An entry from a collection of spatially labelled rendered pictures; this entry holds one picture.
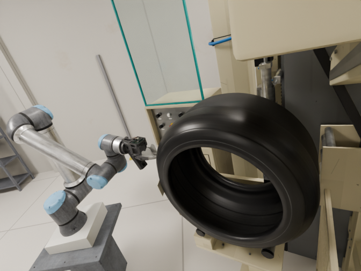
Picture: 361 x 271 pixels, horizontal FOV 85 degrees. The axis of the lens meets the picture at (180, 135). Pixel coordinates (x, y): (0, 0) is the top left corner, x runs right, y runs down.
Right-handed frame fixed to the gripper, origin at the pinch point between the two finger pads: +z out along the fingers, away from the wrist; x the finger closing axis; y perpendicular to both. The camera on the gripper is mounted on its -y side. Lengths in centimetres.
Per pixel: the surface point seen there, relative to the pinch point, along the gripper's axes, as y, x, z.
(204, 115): 26.8, -7.6, 28.5
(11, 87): 2, 82, -350
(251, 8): 52, -34, 47
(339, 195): -17, 21, 72
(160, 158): 9.7, -11.5, 11.0
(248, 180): -24, 25, 36
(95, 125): -84, 143, -261
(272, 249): -25, -8, 51
